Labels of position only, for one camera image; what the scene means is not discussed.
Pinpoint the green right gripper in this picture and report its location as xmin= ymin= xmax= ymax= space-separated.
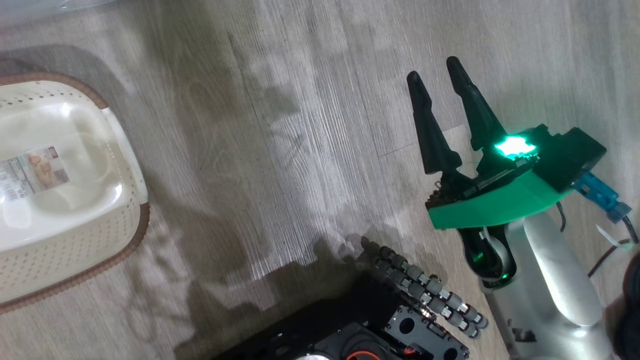
xmin=406 ymin=55 xmax=574 ymax=230

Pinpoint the black grey roller wheel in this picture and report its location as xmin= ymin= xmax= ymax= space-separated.
xmin=360 ymin=237 xmax=489 ymax=339

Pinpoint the cream perforated laundry basket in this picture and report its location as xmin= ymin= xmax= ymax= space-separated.
xmin=0 ymin=71 xmax=151 ymax=316

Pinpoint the basket paper label sticker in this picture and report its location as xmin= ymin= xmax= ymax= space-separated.
xmin=0 ymin=145 xmax=71 ymax=202

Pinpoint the blue cable connector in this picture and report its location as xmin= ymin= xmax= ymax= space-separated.
xmin=572 ymin=172 xmax=632 ymax=223

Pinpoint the white cable tag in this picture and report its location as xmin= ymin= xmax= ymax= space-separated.
xmin=597 ymin=225 xmax=623 ymax=251

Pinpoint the thin red black cable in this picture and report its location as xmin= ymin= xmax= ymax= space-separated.
xmin=587 ymin=239 xmax=633 ymax=279

